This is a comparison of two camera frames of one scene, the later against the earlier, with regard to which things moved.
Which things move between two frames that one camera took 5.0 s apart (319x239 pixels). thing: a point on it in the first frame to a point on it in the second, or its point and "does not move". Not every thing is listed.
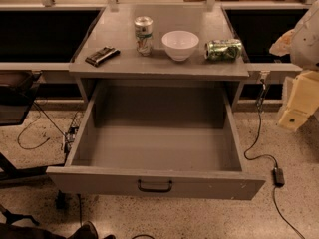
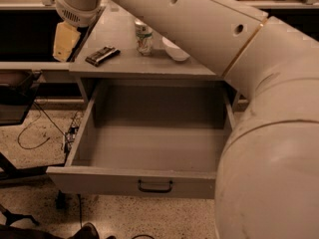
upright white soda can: x=144 y=35 does not move
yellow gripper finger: x=302 y=102 to x=66 y=38
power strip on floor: x=70 y=137 does not move
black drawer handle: x=154 y=190 does not move
